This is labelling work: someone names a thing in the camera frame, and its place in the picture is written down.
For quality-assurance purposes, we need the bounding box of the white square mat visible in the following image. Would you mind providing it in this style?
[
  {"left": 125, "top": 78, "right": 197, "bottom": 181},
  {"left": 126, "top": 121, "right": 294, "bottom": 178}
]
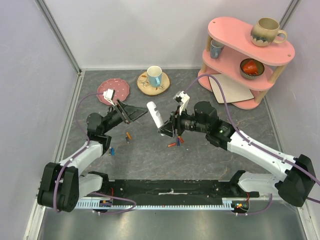
[{"left": 208, "top": 74, "right": 254, "bottom": 104}]

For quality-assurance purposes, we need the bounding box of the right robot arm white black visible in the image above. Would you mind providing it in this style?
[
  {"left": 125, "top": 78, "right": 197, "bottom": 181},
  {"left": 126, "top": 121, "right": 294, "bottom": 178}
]
[{"left": 158, "top": 101, "right": 316, "bottom": 207}]

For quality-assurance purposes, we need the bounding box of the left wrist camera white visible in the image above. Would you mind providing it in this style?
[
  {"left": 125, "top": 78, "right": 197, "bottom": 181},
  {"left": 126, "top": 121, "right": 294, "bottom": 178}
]
[{"left": 102, "top": 88, "right": 116, "bottom": 106}]

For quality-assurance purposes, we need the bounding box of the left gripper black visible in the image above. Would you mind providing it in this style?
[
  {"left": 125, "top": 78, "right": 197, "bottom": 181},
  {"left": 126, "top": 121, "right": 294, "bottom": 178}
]
[{"left": 102, "top": 98, "right": 148, "bottom": 134}]

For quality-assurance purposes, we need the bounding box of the grey blue mug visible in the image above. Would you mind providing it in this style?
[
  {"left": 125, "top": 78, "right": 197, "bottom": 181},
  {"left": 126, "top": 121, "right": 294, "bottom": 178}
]
[{"left": 210, "top": 39, "right": 225, "bottom": 59}]

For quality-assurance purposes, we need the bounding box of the beige ceramic mug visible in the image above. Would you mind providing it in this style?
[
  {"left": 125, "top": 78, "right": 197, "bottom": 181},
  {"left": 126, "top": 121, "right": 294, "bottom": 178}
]
[{"left": 250, "top": 17, "right": 288, "bottom": 47}]

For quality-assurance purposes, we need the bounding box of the purple cable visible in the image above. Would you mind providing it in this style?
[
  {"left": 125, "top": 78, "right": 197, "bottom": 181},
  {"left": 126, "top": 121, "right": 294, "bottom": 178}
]
[
  {"left": 53, "top": 92, "right": 137, "bottom": 215},
  {"left": 184, "top": 73, "right": 320, "bottom": 216}
]

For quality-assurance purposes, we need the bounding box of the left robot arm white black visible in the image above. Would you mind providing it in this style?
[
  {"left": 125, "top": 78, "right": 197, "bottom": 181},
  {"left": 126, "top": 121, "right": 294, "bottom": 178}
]
[{"left": 37, "top": 100, "right": 148, "bottom": 212}]

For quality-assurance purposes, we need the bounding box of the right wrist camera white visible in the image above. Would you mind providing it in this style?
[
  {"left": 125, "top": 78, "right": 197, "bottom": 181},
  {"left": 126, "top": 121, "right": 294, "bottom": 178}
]
[{"left": 173, "top": 91, "right": 190, "bottom": 115}]

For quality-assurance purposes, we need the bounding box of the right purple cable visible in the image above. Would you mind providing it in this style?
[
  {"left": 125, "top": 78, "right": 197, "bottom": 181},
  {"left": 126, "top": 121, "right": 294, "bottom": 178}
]
[{"left": 184, "top": 73, "right": 320, "bottom": 216}]

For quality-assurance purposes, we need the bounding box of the patterned dark bowl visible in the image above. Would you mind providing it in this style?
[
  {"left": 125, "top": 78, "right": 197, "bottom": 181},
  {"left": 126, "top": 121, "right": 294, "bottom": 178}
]
[{"left": 239, "top": 58, "right": 265, "bottom": 80}]

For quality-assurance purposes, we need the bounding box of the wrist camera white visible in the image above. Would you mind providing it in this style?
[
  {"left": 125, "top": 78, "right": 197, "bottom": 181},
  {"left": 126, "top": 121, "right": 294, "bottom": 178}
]
[
  {"left": 173, "top": 91, "right": 190, "bottom": 115},
  {"left": 102, "top": 88, "right": 116, "bottom": 106}
]

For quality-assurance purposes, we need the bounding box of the white remote control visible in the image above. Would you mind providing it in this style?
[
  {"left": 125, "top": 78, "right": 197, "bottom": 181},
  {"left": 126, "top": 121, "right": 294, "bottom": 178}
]
[{"left": 146, "top": 101, "right": 164, "bottom": 129}]

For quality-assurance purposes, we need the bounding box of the beige leaf saucer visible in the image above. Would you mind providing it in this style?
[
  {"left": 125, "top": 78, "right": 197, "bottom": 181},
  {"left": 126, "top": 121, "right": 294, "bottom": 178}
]
[{"left": 137, "top": 71, "right": 170, "bottom": 96}]

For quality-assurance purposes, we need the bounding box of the pink dotted plate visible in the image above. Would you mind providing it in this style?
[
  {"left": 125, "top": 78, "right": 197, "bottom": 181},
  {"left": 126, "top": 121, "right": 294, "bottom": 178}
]
[{"left": 97, "top": 78, "right": 130, "bottom": 106}]

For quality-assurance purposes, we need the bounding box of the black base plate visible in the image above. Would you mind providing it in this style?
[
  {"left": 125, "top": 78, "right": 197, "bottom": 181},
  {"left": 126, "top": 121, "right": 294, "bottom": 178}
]
[{"left": 97, "top": 179, "right": 260, "bottom": 206}]

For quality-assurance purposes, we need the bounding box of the orange red cup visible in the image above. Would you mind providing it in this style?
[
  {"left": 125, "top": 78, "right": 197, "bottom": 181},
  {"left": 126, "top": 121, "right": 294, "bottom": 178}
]
[{"left": 242, "top": 59, "right": 258, "bottom": 75}]

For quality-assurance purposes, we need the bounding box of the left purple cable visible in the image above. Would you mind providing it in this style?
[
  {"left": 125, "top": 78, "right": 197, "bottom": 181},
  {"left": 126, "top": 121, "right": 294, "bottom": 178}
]
[{"left": 53, "top": 92, "right": 137, "bottom": 215}]

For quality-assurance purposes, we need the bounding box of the light blue cup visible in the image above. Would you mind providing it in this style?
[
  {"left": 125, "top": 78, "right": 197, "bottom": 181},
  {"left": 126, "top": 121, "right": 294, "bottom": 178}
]
[{"left": 147, "top": 65, "right": 163, "bottom": 88}]

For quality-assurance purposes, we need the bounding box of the pink three-tier shelf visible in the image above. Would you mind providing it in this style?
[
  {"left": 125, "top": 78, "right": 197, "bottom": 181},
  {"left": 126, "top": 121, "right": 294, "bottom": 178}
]
[{"left": 198, "top": 16, "right": 295, "bottom": 110}]

